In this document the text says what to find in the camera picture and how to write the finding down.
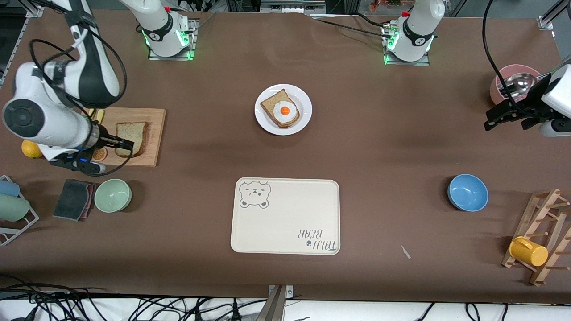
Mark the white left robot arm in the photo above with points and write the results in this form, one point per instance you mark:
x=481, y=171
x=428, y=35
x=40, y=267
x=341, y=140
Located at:
x=417, y=31

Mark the wooden cutting board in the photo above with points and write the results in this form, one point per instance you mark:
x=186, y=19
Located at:
x=154, y=138

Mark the wooden peg rack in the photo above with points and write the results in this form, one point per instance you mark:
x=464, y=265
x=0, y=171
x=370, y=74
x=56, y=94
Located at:
x=524, y=223

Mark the grey tape scrap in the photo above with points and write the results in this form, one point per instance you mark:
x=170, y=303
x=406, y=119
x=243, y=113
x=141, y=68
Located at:
x=405, y=252

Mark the pale green bowl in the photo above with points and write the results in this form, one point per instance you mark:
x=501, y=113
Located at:
x=112, y=196

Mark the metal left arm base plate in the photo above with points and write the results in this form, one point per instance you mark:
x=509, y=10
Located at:
x=421, y=61

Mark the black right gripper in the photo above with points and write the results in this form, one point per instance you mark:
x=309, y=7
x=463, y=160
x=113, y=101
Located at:
x=105, y=139

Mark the yellow lemon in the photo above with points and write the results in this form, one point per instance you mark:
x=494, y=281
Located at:
x=30, y=150

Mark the toy orange slice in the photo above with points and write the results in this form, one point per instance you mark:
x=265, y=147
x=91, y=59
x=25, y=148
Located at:
x=100, y=154

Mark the metal scoop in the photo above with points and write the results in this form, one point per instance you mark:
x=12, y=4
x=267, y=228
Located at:
x=519, y=83

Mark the pale green cup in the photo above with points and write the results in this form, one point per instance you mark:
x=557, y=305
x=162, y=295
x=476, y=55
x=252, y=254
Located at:
x=13, y=207

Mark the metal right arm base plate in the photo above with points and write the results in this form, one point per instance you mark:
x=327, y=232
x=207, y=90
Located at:
x=156, y=56

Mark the brown bread slice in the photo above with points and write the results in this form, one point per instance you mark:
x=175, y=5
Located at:
x=272, y=103
x=134, y=131

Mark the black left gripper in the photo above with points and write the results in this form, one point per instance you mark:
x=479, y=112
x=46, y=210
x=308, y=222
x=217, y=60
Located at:
x=523, y=109

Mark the pink cloth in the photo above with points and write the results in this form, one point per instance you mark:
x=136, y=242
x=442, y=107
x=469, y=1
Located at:
x=93, y=196

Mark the toy fried egg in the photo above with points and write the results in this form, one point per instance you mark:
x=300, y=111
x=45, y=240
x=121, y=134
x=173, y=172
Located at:
x=285, y=110

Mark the white round plate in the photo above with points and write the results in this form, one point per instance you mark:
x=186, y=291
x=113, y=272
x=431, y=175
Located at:
x=301, y=100

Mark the pink bowl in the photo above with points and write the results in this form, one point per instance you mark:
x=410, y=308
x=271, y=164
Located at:
x=496, y=91

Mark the cream bear print tray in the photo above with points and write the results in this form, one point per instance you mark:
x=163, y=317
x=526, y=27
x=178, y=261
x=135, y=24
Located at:
x=285, y=223

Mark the yellow plastic fork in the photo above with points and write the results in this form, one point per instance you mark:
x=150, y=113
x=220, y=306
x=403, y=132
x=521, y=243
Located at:
x=100, y=116

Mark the dark grey cloth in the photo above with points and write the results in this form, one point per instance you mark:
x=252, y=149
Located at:
x=71, y=200

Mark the light blue cup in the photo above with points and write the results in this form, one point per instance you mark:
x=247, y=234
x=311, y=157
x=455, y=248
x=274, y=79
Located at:
x=8, y=188

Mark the yellow mug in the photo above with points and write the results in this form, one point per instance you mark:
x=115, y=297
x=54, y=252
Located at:
x=531, y=254

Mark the blue bowl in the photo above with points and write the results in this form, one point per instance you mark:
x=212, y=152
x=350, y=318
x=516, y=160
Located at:
x=468, y=192

